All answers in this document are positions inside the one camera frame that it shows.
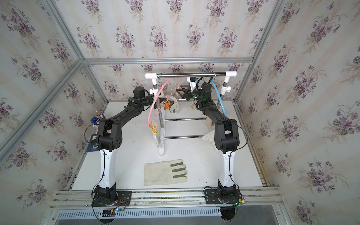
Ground white steel drying rack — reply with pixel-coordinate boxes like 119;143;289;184
145;71;240;154

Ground beige glove black cuff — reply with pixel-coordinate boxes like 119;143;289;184
205;117;214;132
189;100;197;110

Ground orange plastic clothespin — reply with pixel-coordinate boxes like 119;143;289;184
165;100;171;110

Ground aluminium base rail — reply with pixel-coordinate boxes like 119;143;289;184
49;187;285;223

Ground white glove yellow cuff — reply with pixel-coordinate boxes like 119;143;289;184
202;130;215;146
150;128;163;148

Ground white leather glove green fingers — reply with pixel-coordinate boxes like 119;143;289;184
166;95;180;113

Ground pink wavy hanger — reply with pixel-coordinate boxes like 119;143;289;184
147;78;183;128

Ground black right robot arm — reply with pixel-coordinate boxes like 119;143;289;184
176;77;241;202

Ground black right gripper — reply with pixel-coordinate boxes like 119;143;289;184
177;83;205;103

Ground blue wavy hanger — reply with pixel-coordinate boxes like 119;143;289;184
211;80;227;116

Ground tan plastic clothespin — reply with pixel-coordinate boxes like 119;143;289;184
150;123;157;134

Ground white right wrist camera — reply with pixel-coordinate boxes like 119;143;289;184
187;77;197;92

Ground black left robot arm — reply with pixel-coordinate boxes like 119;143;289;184
90;86;154;204

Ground small circuit board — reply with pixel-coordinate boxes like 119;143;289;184
101;206;126;217

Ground blue pens in bucket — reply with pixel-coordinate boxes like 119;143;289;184
91;110;106;126

